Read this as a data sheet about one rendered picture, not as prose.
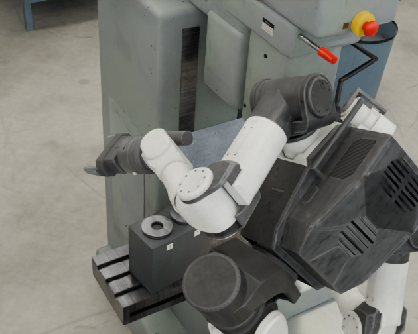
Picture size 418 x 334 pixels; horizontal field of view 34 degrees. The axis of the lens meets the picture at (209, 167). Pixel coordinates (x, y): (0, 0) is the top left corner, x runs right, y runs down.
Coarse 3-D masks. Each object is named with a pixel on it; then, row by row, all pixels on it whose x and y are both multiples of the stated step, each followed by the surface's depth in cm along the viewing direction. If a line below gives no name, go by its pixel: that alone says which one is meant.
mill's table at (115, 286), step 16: (224, 240) 221; (96, 256) 212; (112, 256) 213; (128, 256) 214; (96, 272) 212; (112, 272) 208; (128, 272) 209; (112, 288) 203; (128, 288) 203; (144, 288) 203; (176, 288) 205; (112, 304) 206; (128, 304) 198; (144, 304) 201; (160, 304) 205; (128, 320) 202
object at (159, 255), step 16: (144, 224) 196; (160, 224) 198; (176, 224) 199; (144, 240) 193; (160, 240) 193; (176, 240) 195; (192, 240) 200; (208, 240) 206; (144, 256) 196; (160, 256) 194; (176, 256) 199; (192, 256) 205; (144, 272) 200; (160, 272) 198; (176, 272) 204; (160, 288) 202
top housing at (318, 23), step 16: (272, 0) 171; (288, 0) 166; (304, 0) 160; (320, 0) 156; (336, 0) 157; (352, 0) 160; (368, 0) 162; (384, 0) 165; (288, 16) 167; (304, 16) 162; (320, 16) 158; (336, 16) 160; (352, 16) 163; (384, 16) 168; (320, 32) 160; (336, 32) 163
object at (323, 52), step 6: (300, 36) 170; (306, 42) 168; (312, 42) 167; (318, 48) 165; (324, 48) 164; (318, 54) 164; (324, 54) 163; (330, 54) 162; (330, 60) 161; (336, 60) 162
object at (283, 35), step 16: (224, 0) 193; (240, 0) 186; (256, 0) 180; (240, 16) 188; (256, 16) 181; (272, 16) 175; (256, 32) 184; (272, 32) 177; (288, 32) 171; (304, 32) 171; (352, 32) 180; (288, 48) 173; (304, 48) 174
